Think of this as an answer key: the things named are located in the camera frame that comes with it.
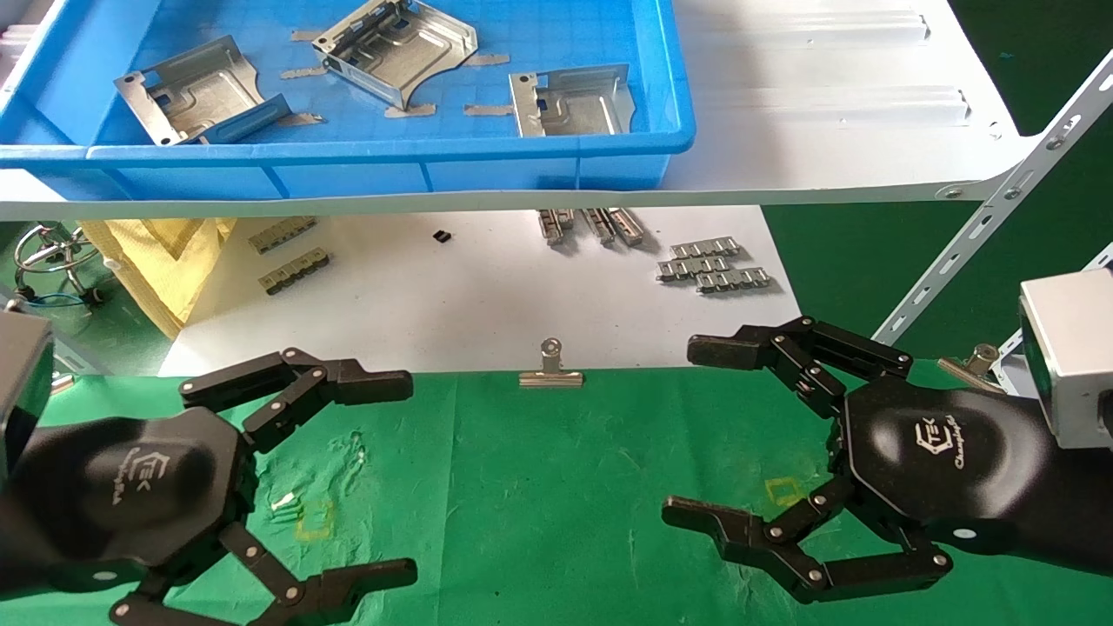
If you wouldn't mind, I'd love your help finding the green table cloth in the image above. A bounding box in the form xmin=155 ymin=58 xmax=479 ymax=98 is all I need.
xmin=0 ymin=359 xmax=1113 ymax=626

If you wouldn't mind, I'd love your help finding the stamped metal bracket part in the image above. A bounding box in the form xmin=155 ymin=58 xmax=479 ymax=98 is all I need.
xmin=509 ymin=63 xmax=638 ymax=138
xmin=311 ymin=0 xmax=480 ymax=112
xmin=113 ymin=35 xmax=293 ymax=147

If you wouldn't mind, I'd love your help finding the grey connector strip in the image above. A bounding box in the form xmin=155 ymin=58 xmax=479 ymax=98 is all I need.
xmin=259 ymin=248 xmax=332 ymax=296
xmin=248 ymin=216 xmax=318 ymax=255

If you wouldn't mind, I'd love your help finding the metal wire ring stand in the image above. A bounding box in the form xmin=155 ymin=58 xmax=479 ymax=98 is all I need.
xmin=13 ymin=222 xmax=110 ymax=305

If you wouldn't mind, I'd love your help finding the thin blue wire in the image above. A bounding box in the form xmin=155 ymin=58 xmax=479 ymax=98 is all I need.
xmin=16 ymin=290 xmax=102 ymax=310

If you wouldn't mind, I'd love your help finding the yellow cloth bag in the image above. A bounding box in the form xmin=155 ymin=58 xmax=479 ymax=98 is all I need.
xmin=78 ymin=217 xmax=241 ymax=340

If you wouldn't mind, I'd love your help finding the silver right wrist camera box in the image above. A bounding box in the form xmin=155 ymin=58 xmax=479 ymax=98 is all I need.
xmin=1017 ymin=268 xmax=1113 ymax=450

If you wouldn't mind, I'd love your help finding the blue plastic bin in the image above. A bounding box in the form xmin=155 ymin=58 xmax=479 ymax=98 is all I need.
xmin=0 ymin=0 xmax=697 ymax=202

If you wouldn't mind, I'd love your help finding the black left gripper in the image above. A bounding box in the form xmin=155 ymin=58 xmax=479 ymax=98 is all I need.
xmin=0 ymin=348 xmax=419 ymax=626

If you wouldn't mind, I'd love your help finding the grey slotted shelf upright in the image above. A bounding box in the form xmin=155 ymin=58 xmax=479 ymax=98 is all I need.
xmin=50 ymin=341 xmax=110 ymax=376

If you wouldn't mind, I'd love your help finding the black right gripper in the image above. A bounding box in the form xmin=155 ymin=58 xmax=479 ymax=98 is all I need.
xmin=661 ymin=316 xmax=1113 ymax=605

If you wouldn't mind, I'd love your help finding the silver metal clip strip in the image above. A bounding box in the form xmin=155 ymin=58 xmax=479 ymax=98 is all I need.
xmin=656 ymin=255 xmax=732 ymax=283
xmin=696 ymin=267 xmax=774 ymax=295
xmin=670 ymin=236 xmax=743 ymax=260

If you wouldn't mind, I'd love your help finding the white metal shelf board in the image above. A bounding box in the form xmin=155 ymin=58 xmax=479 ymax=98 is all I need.
xmin=0 ymin=0 xmax=1044 ymax=222

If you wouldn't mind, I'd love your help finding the white paper sheet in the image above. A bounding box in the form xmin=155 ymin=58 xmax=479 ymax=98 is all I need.
xmin=158 ymin=206 xmax=803 ymax=377

